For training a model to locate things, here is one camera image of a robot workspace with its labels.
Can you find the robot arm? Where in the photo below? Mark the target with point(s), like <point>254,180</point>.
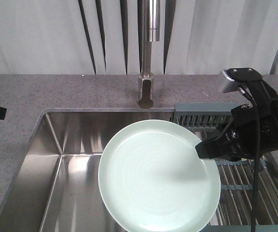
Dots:
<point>245,136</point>

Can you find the grey blue dish rack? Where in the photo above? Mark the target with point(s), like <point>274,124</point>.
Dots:
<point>233,213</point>

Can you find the white pleated curtain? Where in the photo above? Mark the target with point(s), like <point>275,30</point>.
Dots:
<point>103,36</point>

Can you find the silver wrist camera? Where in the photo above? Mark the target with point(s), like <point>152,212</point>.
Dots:
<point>227,83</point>

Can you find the stainless steel sink basin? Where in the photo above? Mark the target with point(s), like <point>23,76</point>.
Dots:
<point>56,188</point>

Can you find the light green round plate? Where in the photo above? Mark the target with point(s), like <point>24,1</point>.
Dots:
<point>151,179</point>

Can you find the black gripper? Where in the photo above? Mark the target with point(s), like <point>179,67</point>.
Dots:
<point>252,133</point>

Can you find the chrome kitchen faucet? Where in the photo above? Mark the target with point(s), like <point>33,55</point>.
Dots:
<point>150,33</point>

